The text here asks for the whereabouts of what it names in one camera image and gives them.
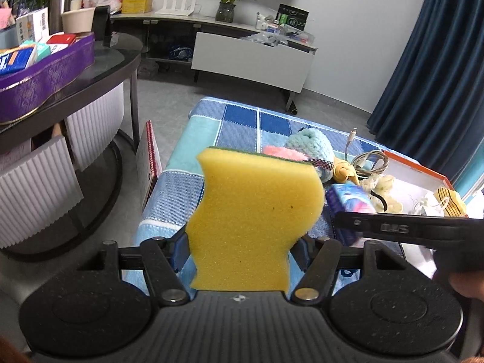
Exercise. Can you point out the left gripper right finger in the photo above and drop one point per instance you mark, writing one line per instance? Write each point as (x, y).
(320, 260)

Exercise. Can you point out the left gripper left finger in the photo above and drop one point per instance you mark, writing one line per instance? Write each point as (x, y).
(161, 260)

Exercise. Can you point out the colourful tissue pack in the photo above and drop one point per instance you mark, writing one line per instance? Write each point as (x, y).
(347, 197)

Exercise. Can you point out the cream scrunchie with black band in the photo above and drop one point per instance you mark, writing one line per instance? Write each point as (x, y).
(378, 188)

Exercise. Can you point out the yellow green sponge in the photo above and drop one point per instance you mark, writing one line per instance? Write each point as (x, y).
(254, 209)

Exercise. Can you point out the pink fluffy item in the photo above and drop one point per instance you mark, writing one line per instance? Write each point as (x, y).
(285, 153)

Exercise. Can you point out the light blue knitted hat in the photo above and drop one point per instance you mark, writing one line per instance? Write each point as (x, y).
(315, 146)

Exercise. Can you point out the right hand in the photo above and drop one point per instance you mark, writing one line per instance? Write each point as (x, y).
(470, 285)

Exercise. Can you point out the yellow striped sock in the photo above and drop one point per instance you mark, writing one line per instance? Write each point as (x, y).
(451, 202)

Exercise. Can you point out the white face mask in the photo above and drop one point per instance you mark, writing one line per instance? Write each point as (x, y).
(430, 206)

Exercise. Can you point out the teal suitcase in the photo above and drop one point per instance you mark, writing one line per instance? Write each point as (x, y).
(468, 180)

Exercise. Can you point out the orange white tray box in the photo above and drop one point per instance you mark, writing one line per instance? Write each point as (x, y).
(412, 181)

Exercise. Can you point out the red white book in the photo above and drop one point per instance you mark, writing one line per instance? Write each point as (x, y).
(148, 163)

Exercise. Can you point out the dark blue curtain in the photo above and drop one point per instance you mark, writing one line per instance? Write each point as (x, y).
(432, 107)

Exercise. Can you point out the round glass side table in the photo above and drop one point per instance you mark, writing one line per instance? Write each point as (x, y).
(61, 169)

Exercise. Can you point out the blue checked tablecloth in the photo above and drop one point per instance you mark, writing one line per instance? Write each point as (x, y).
(217, 123)

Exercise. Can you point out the white tv cabinet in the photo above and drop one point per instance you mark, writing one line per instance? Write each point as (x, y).
(272, 57)

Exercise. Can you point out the purple tray box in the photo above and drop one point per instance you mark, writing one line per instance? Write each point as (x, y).
(24, 92)

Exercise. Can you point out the black green sign box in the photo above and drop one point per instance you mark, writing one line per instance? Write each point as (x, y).
(294, 17)

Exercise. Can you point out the white wifi router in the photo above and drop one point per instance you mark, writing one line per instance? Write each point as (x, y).
(177, 8)

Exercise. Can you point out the white paper cup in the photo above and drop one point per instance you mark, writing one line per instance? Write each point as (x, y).
(78, 21)

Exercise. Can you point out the yellow box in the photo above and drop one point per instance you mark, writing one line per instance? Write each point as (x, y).
(136, 6)

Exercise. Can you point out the steel thermos bottle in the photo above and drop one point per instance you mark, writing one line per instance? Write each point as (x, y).
(55, 10)

